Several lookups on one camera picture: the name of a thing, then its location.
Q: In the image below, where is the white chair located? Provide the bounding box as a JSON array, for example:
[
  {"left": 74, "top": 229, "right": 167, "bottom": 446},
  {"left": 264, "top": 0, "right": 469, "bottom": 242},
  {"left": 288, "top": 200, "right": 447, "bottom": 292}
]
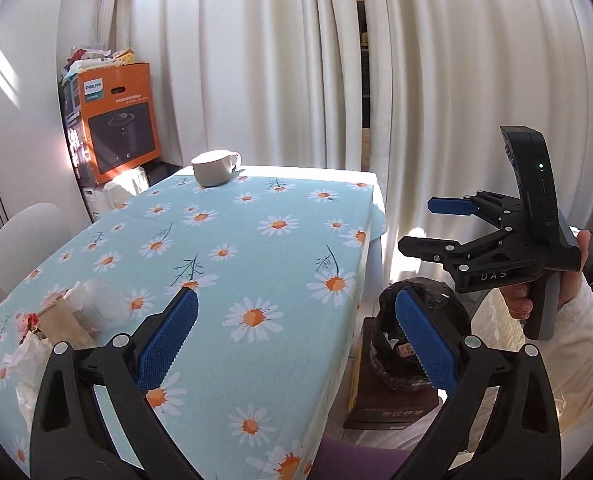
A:
[{"left": 0, "top": 203, "right": 74, "bottom": 296}]

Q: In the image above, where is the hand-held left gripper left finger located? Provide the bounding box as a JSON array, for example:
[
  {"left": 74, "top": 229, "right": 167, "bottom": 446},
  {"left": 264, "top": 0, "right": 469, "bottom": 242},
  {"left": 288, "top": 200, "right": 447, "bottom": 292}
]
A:
[{"left": 29, "top": 287, "right": 212, "bottom": 480}]

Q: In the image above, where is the brown paper bag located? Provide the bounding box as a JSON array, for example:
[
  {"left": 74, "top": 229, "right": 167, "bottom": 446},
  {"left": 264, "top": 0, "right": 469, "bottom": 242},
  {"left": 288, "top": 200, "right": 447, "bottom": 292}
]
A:
[{"left": 36, "top": 297, "right": 97, "bottom": 348}]

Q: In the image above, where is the white ribbed appliance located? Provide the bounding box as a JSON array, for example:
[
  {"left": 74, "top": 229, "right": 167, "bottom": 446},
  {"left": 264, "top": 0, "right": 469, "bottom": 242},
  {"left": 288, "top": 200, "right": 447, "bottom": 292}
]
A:
[{"left": 84, "top": 165, "right": 150, "bottom": 221}]

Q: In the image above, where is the person's right hand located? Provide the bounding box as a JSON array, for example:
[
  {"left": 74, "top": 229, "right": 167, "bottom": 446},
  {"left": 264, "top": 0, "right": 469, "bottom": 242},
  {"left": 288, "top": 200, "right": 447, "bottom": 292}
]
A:
[{"left": 501, "top": 229, "right": 593, "bottom": 322}]

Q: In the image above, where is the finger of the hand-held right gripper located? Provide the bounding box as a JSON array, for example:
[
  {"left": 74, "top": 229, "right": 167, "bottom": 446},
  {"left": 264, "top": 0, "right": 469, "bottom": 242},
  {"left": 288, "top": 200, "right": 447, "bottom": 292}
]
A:
[
  {"left": 427, "top": 191, "right": 522, "bottom": 233},
  {"left": 397, "top": 230, "right": 514, "bottom": 273}
]

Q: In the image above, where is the white wardrobe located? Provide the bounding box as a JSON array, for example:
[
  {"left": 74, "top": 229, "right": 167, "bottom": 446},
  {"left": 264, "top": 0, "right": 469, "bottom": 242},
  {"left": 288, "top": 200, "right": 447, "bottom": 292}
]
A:
[{"left": 0, "top": 0, "right": 92, "bottom": 321}]

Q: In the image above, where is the pile of snack packets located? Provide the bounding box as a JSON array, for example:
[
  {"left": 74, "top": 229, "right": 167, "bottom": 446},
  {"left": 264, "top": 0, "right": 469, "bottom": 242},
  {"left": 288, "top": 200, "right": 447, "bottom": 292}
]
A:
[{"left": 64, "top": 45, "right": 137, "bottom": 86}]

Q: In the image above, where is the black lined trash bin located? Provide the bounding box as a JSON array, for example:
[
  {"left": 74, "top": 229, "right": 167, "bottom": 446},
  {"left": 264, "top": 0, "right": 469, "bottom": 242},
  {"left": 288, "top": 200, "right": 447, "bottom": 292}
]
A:
[{"left": 371, "top": 277, "right": 472, "bottom": 393}]

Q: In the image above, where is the large white tissue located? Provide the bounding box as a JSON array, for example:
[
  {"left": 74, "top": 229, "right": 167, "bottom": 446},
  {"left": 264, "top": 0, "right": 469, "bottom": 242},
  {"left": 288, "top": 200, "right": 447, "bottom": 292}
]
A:
[{"left": 6, "top": 332, "right": 52, "bottom": 431}]

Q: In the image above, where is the white curtain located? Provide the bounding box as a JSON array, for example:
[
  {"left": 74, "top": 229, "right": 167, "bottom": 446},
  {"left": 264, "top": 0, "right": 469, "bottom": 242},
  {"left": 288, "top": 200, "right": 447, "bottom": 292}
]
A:
[
  {"left": 101, "top": 0, "right": 364, "bottom": 171},
  {"left": 359, "top": 0, "right": 593, "bottom": 291}
]

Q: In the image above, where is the person's cream clothing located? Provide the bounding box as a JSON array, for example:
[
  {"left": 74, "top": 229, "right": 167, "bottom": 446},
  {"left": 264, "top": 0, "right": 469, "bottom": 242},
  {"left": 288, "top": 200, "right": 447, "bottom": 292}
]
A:
[{"left": 469, "top": 287, "right": 577, "bottom": 441}]

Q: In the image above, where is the daisy print tablecloth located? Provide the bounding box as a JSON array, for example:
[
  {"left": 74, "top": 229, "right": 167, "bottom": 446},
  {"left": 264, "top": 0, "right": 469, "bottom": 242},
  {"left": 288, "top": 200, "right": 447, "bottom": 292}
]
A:
[{"left": 0, "top": 165, "right": 387, "bottom": 480}]

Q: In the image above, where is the brown flat cardboard box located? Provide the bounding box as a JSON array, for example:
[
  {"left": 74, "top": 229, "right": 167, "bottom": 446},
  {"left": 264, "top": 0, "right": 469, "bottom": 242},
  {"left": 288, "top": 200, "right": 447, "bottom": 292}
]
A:
[{"left": 343, "top": 317, "right": 442, "bottom": 431}]

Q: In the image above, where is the purple seat cushion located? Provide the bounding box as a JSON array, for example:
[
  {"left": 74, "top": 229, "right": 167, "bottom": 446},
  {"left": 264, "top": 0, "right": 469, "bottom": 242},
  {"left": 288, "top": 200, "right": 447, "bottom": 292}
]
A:
[{"left": 309, "top": 435, "right": 412, "bottom": 480}]

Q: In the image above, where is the pink printed wrapper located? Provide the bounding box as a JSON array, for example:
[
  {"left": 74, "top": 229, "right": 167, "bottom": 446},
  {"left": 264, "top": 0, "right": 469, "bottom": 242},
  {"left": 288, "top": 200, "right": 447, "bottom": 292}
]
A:
[{"left": 19, "top": 310, "right": 42, "bottom": 336}]

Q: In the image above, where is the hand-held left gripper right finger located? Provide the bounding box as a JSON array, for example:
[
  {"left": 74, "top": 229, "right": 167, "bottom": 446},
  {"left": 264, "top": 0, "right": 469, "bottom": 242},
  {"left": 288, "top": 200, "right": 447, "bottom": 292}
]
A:
[{"left": 395, "top": 282, "right": 563, "bottom": 480}]

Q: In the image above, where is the person's right forearm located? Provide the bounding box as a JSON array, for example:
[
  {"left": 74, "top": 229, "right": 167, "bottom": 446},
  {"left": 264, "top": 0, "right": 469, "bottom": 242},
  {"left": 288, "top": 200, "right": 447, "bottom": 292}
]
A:
[{"left": 546, "top": 277, "right": 593, "bottom": 406}]

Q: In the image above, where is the white cup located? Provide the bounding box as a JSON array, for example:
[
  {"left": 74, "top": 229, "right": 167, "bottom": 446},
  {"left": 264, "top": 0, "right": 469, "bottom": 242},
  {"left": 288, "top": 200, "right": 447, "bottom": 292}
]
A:
[{"left": 191, "top": 150, "right": 242, "bottom": 188}]

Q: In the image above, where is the orange appliance box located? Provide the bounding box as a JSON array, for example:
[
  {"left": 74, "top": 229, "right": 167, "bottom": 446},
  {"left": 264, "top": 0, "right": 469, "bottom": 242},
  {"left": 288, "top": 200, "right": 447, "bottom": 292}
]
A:
[{"left": 78, "top": 62, "right": 158, "bottom": 186}]

